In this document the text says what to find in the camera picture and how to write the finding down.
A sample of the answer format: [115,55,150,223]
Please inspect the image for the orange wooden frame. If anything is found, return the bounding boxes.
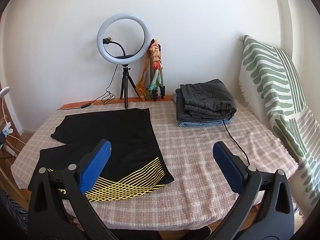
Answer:
[59,99,175,110]

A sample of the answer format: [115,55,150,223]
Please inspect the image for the folded dark grey pants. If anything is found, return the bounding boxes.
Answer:
[176,89,235,128]

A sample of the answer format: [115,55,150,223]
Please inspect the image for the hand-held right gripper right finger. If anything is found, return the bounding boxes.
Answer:
[207,141,295,240]

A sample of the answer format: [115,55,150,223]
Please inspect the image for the black pants with yellow pattern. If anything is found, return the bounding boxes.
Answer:
[27,108,175,203]

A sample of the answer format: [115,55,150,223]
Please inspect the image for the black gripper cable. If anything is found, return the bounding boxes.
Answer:
[222,119,250,167]

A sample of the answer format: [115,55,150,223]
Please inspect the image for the black ring light cable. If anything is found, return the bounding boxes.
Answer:
[57,65,118,110]

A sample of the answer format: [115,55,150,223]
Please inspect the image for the black striped cloth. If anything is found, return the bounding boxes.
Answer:
[0,187,28,240]

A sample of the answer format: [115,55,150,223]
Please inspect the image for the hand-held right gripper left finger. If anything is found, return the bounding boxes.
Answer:
[27,139,112,240]

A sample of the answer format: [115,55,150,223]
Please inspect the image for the folded silver black tripod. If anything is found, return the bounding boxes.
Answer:
[150,44,167,102]

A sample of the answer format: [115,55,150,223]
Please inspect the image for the green striped white pillow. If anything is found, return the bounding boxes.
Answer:
[267,107,320,220]
[239,35,308,130]

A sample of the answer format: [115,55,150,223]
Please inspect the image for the white cable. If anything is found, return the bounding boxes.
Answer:
[2,122,27,157]

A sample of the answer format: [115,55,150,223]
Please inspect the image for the white ring light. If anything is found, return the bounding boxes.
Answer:
[97,13,152,65]

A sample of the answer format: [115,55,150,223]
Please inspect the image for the black gooseneck phone holder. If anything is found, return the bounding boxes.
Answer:
[103,37,128,58]

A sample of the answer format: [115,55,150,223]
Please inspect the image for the small black tripod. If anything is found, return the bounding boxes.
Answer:
[120,64,140,109]

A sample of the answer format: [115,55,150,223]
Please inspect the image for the colourful orange scarf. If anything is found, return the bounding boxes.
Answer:
[136,39,164,102]

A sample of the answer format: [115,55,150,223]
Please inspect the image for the pink checked blanket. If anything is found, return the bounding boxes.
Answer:
[11,101,299,230]

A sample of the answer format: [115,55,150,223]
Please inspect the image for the folded blue jeans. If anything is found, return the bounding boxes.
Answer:
[172,94,232,128]

